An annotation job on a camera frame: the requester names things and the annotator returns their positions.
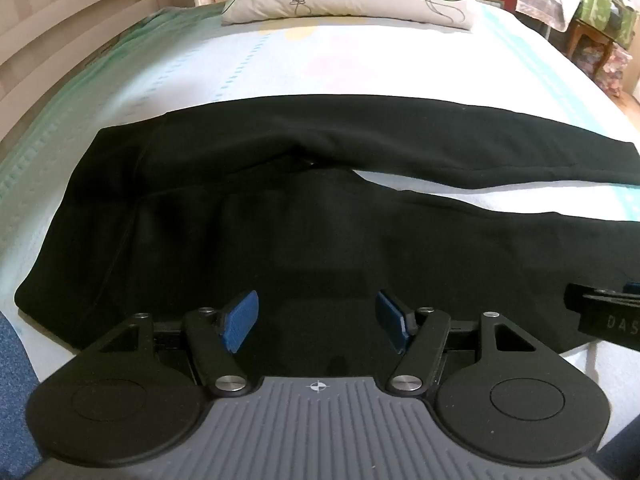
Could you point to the white wooden headboard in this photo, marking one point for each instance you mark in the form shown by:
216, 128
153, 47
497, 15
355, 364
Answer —
55, 25

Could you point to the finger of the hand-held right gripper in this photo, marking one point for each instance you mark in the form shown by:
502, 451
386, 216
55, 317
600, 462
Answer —
595, 294

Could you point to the light blue bed blanket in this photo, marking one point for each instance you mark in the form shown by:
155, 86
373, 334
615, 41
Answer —
320, 65

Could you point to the leaf print pillow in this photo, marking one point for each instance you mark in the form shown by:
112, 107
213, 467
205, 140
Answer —
350, 5

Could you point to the floral bag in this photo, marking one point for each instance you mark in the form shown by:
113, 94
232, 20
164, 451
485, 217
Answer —
616, 67

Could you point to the green printed cloth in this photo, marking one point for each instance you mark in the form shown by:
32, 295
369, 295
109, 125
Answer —
607, 5

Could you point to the black pants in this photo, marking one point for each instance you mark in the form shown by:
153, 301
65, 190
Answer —
300, 240

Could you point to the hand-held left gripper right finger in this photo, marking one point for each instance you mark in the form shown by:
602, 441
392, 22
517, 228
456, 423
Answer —
392, 320

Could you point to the wooden side table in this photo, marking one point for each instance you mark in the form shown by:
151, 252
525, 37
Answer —
590, 40

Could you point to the blue cloth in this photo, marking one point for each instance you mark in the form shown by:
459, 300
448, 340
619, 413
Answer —
22, 390

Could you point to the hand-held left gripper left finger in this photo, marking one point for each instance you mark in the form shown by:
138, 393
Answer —
240, 320

